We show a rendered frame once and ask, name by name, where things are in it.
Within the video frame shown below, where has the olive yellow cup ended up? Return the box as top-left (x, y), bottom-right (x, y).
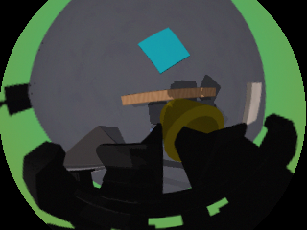
top-left (160, 97), bottom-right (225, 162)

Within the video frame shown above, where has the large beige wedge block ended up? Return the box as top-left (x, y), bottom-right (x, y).
top-left (242, 81), bottom-right (262, 124)

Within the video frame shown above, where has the tan wooden flat bar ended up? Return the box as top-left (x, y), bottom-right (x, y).
top-left (122, 87), bottom-right (216, 106)

